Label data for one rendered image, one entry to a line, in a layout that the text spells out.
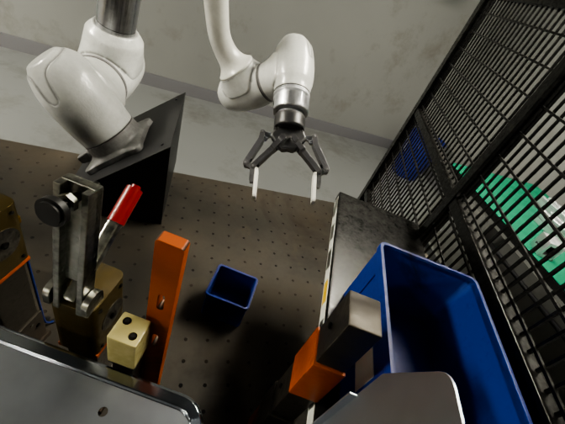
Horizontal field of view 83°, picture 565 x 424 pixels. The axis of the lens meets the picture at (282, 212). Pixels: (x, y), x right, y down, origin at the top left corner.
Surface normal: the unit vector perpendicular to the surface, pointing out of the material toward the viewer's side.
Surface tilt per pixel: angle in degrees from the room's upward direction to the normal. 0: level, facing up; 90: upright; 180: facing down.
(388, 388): 90
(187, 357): 0
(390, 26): 90
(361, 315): 0
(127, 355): 90
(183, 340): 0
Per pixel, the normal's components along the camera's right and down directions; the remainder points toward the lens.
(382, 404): -0.93, -0.37
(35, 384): 0.32, -0.72
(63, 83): 0.35, 0.29
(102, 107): 0.76, 0.18
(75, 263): -0.15, 0.46
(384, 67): 0.12, 0.67
